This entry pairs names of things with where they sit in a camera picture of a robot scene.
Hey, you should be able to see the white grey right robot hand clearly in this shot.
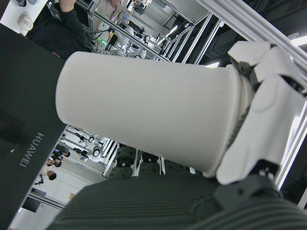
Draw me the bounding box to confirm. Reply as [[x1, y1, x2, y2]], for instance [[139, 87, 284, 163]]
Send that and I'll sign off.
[[49, 40, 307, 230]]

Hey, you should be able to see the white ribbed paper cup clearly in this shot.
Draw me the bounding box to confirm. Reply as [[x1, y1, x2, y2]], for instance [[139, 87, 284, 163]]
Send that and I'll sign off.
[[55, 50, 256, 178]]

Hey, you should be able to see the person in white shirt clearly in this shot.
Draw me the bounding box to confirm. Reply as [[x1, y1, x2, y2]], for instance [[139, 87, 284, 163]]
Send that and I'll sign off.
[[38, 165, 58, 186]]

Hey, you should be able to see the black Huawei monitor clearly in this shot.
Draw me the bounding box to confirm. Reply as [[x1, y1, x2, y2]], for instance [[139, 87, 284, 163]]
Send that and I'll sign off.
[[0, 23, 67, 230]]

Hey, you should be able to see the person in black shirt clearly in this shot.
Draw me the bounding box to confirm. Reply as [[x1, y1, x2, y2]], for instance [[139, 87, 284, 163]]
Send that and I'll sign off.
[[26, 0, 88, 60]]

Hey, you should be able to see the white ribbed object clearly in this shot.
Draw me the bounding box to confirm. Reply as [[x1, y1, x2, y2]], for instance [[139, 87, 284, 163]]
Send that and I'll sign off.
[[15, 13, 34, 31]]

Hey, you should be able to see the aluminium cell frame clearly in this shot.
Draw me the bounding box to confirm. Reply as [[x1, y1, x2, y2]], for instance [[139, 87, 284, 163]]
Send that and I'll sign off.
[[57, 0, 307, 192]]

